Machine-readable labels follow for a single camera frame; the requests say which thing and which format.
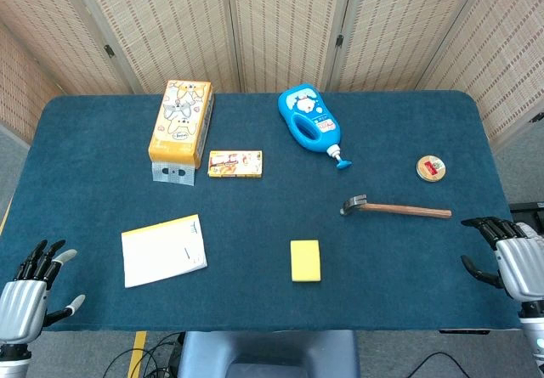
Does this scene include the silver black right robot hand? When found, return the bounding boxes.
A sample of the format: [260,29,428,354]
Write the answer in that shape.
[461,217,544,304]

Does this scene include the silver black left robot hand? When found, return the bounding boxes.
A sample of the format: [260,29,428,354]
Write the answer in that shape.
[0,239,87,347]

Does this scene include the wooden handle claw hammer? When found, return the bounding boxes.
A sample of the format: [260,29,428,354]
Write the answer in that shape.
[339,194,453,220]

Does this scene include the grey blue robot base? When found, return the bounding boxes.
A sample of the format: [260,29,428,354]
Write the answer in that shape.
[177,330,361,378]

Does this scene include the yellow sponge block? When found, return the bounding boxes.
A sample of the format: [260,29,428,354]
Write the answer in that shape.
[290,240,322,283]

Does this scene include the black box on floor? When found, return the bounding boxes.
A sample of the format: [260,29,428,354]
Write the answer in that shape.
[508,201,544,226]

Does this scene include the round gold tin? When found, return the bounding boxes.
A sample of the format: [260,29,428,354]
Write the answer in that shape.
[416,155,447,182]

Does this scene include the white notepad yellow binding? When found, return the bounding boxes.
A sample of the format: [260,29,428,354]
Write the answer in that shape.
[121,213,209,289]

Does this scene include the orange cartoon tissue pack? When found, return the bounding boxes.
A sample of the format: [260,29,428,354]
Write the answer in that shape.
[147,79,216,187]

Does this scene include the blue cartoon pump bottle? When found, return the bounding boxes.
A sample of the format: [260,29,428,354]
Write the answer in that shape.
[277,82,353,171]

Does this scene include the blue felt table cover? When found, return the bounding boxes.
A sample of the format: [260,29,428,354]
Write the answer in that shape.
[0,90,524,332]

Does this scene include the yellow curry box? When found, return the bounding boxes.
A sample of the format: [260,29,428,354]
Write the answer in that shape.
[207,150,264,179]

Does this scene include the bamboo folding screen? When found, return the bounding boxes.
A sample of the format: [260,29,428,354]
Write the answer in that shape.
[0,0,544,145]

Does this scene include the black floor cable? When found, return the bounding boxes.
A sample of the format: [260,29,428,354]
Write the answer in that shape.
[401,351,468,378]

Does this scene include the black floor cables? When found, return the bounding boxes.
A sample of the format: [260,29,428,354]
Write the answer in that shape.
[101,330,186,378]

